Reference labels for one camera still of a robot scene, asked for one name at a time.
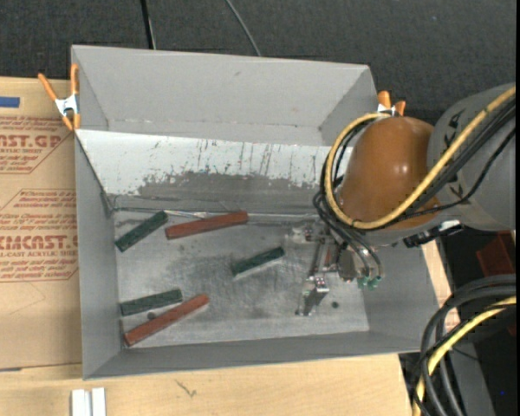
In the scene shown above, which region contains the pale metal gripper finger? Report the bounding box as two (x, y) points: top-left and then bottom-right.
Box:
(295, 274), (331, 318)
(284, 225), (317, 246)

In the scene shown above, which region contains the dark green flat block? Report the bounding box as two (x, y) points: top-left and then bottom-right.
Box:
(114, 210), (170, 253)
(119, 289), (185, 317)
(230, 245), (286, 277)

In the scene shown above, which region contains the grey metal bin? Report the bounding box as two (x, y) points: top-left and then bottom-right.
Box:
(70, 44), (426, 381)

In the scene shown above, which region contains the red-brown flat block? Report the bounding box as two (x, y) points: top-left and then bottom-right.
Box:
(122, 293), (211, 348)
(164, 211), (250, 241)

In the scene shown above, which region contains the brown cardboard board red print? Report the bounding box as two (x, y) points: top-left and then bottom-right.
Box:
(0, 75), (84, 374)

